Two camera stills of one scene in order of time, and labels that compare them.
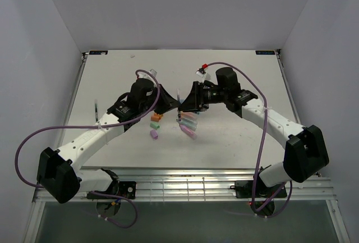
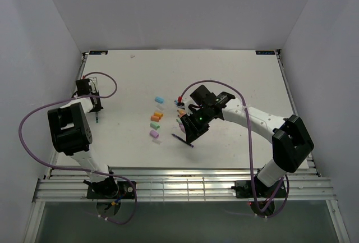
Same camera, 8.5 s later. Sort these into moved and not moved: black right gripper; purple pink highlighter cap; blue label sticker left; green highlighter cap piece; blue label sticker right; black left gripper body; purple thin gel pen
Moved: black right gripper; black left gripper body; purple thin gel pen
Not moved: blue label sticker left; blue label sticker right; green highlighter cap piece; purple pink highlighter cap
